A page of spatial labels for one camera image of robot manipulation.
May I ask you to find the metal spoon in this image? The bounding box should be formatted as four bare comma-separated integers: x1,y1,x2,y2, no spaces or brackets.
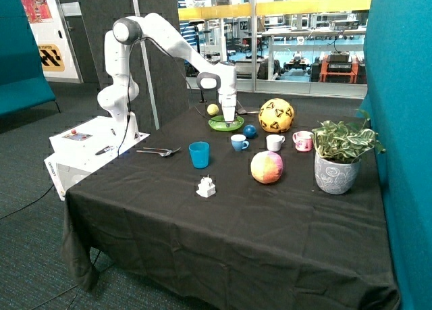
136,149,171,157

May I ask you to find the yellow tennis ball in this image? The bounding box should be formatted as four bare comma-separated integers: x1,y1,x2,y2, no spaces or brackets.
207,103,219,116

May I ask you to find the blue plastic cup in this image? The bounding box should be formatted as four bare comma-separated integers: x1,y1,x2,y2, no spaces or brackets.
188,141,210,169

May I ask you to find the teal sofa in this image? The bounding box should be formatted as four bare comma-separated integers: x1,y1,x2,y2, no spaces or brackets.
0,0,56,115

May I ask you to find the black floor lamp stand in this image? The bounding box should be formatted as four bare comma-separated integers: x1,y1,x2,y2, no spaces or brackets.
189,19,207,103

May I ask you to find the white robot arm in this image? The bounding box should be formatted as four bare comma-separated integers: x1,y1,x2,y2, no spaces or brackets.
97,13,237,139

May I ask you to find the grey slotted spatula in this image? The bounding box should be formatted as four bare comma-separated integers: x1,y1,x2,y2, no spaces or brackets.
236,101,259,115

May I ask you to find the potted plant in grey pot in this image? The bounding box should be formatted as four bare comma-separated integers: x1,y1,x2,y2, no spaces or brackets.
311,109,386,195

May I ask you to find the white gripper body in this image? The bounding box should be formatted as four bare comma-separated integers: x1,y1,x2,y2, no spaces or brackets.
220,93,237,122

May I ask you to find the yellow black sign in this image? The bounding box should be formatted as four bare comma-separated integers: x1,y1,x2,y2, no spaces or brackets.
38,44,65,72

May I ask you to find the black tablecloth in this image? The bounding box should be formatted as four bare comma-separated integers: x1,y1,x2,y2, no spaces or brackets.
61,109,401,309

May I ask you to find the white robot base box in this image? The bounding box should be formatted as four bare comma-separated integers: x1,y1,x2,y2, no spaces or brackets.
45,116,149,201

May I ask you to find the green plastic plate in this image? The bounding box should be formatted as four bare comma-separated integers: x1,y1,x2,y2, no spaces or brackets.
208,115,244,132

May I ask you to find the teal partition panel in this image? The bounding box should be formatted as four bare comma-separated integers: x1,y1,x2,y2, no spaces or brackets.
362,0,431,309

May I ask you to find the white ceramic mug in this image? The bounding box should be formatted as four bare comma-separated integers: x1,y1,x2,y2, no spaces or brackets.
266,134,286,152

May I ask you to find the pink patterned mug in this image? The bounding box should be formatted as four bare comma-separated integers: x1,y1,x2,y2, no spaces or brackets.
292,130,313,152

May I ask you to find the yellow black soccer ball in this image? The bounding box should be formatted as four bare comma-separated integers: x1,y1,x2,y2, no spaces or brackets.
258,98,295,133

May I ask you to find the red wall poster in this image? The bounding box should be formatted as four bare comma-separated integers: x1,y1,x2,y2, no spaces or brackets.
21,0,53,24

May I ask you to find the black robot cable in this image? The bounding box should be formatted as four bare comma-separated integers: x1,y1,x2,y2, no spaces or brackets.
116,36,227,157

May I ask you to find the blue ceramic mug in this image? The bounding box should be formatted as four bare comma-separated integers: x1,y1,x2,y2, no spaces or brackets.
230,134,250,152

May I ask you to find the white power adapter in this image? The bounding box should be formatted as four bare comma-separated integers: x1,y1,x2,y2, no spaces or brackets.
196,175,216,198

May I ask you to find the orange black equipment rack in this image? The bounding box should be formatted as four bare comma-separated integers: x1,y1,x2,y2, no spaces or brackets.
319,54,358,84

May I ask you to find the small blue ball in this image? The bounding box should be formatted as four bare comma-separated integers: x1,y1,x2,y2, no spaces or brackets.
243,124,257,139

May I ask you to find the pastel plush ball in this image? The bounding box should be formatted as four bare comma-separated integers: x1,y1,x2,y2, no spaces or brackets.
250,151,284,184

